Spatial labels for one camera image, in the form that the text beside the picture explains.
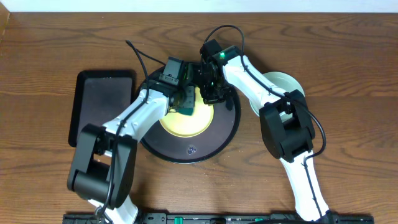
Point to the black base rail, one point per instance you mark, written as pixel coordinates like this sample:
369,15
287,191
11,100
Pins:
163,218

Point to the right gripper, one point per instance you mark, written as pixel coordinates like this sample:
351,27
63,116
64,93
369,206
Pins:
207,98

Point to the dark rectangular tray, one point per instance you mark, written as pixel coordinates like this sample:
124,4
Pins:
100,95

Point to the yellow plate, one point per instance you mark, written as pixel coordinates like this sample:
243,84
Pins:
186,126

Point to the mint plate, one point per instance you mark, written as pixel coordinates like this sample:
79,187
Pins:
284,81

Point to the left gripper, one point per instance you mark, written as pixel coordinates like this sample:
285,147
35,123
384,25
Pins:
191,94

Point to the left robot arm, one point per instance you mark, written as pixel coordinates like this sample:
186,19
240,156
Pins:
103,164

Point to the green yellow sponge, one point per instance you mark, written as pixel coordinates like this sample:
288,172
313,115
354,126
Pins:
186,109

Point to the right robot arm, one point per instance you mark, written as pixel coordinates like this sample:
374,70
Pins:
287,125

